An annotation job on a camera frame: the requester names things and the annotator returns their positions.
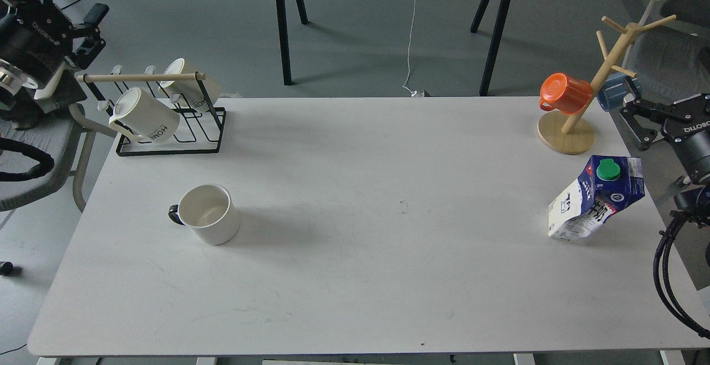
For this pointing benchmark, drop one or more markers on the cream mug front on rack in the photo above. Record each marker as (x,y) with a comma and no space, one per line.
(140,117)

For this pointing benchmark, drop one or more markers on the blue mug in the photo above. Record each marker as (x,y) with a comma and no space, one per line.
(612,92)

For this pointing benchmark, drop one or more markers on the blue white milk carton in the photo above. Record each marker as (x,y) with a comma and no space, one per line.
(606,186)

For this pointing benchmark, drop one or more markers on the black table legs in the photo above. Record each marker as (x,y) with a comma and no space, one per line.
(283,36)
(495,39)

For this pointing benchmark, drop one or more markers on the orange mug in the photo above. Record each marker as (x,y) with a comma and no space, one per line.
(564,93)

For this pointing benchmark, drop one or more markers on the grey office chair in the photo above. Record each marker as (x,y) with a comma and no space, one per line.
(671,64)
(37,162)

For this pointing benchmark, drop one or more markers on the black table legs left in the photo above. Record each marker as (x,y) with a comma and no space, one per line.
(283,36)

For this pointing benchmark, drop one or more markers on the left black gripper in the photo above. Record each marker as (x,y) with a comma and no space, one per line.
(35,39)

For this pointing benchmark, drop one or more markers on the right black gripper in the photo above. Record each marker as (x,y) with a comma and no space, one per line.
(685,126)

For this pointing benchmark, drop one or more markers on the grey office chair left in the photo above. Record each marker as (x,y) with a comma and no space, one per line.
(37,162)

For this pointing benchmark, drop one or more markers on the black wire mug rack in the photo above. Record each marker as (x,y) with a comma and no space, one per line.
(198,133)

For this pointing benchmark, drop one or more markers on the cream mug rear on rack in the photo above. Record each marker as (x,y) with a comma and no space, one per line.
(190,89)

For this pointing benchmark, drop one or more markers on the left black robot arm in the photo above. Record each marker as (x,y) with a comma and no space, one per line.
(24,103)

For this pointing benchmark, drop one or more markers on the cream mug on rack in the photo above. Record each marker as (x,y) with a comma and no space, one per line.
(190,89)
(140,117)

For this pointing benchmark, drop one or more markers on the wooden mug tree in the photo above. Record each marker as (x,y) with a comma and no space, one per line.
(571,134)

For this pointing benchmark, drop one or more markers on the grey office chair right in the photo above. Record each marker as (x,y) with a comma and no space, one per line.
(671,64)

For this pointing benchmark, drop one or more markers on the white mug black handle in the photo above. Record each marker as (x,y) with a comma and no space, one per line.
(209,212)

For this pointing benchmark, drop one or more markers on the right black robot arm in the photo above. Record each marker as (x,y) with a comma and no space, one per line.
(692,202)

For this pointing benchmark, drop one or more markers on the black table legs right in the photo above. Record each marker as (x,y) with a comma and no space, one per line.
(495,39)

